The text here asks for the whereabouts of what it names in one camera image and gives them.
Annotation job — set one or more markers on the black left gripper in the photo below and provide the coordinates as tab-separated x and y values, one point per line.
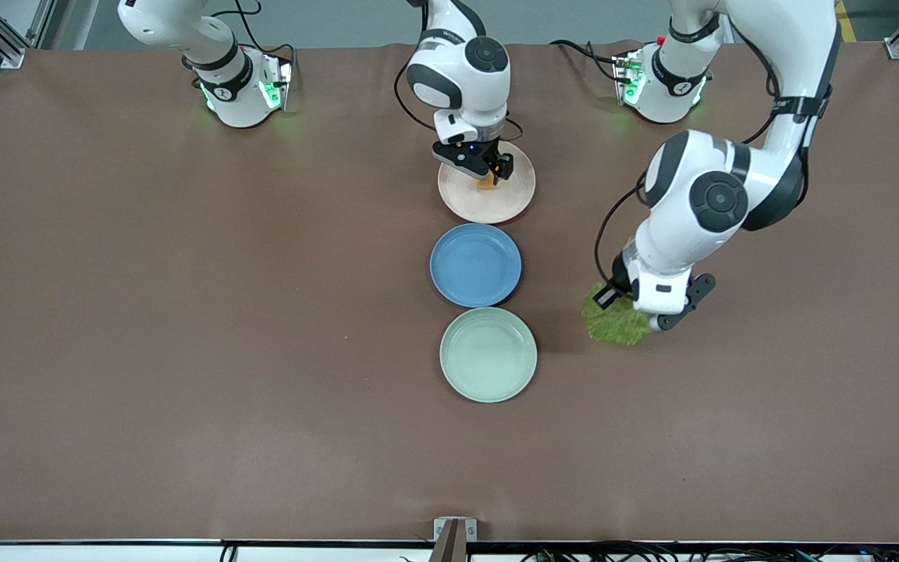
620	284

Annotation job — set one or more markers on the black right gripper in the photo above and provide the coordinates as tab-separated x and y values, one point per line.
492	160

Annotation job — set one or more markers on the yellow lemon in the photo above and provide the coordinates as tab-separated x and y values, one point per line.
485	184

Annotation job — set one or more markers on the green lettuce leaf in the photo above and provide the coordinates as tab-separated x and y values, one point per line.
613	328

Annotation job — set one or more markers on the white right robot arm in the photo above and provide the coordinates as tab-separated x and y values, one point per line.
457	70

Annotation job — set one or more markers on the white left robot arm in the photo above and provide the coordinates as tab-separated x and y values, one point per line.
699	203

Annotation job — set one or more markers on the beige pink round plate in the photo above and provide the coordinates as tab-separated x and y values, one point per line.
488	204

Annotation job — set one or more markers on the blue round plate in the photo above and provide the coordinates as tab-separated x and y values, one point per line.
474	265

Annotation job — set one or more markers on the pale green round plate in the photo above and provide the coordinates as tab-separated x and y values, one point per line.
488	355

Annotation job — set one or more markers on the yellow floor tape strip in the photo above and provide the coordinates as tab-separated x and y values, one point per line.
849	23

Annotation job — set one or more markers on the brown table cover sheet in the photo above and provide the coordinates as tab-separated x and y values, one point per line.
184	351

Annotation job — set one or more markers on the grey metal bracket plate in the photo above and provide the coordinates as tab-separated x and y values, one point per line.
471	529

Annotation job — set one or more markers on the grey camera mount pole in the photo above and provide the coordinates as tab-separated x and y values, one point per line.
449	546

